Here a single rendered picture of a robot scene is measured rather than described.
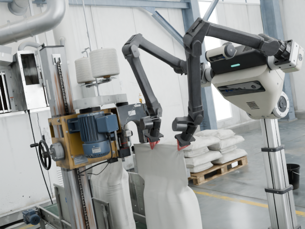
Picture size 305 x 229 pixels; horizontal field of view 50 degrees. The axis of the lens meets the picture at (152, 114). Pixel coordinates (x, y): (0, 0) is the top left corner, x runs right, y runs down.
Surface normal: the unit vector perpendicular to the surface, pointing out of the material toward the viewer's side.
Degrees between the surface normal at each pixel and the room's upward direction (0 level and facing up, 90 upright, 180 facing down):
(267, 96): 130
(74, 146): 90
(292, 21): 90
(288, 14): 90
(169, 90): 90
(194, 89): 122
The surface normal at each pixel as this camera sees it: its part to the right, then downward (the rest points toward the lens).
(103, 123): -0.49, 0.13
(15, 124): 0.59, -0.05
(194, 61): 0.27, 0.62
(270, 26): -0.80, 0.16
